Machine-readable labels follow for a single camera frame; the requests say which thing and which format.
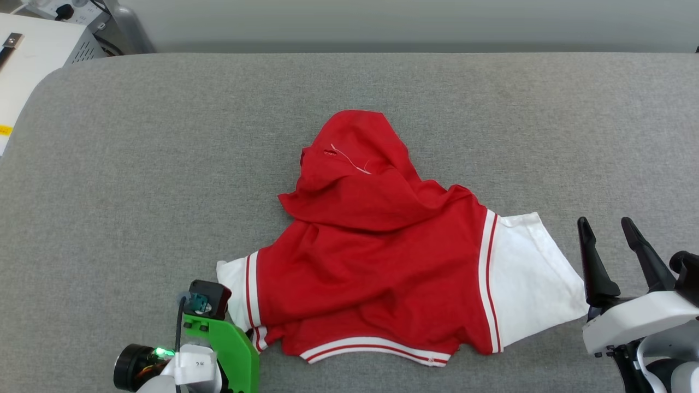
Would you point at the white power strip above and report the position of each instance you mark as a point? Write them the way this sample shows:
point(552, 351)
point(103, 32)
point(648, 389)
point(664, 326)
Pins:
point(82, 12)

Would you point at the black power plug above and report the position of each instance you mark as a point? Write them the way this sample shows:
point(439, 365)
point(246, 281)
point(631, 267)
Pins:
point(64, 11)

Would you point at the white metal cabinet box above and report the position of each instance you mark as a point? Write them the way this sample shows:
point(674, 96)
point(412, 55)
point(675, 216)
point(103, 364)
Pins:
point(38, 54)

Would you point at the grey metal partition foot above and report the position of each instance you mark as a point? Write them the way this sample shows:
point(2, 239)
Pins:
point(131, 30)

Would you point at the white partition panel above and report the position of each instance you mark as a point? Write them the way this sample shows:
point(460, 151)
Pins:
point(409, 24)

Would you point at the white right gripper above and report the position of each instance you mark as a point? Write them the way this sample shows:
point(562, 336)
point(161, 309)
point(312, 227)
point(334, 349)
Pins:
point(628, 322)

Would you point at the small yellow sticker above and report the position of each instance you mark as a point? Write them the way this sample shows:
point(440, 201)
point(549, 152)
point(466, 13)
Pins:
point(5, 130)

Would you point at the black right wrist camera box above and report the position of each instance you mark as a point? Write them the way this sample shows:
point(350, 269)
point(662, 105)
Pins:
point(689, 273)

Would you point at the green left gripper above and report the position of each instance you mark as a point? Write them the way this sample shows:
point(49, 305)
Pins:
point(240, 360)

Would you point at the red white basketball jersey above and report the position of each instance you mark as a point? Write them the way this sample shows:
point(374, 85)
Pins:
point(371, 262)

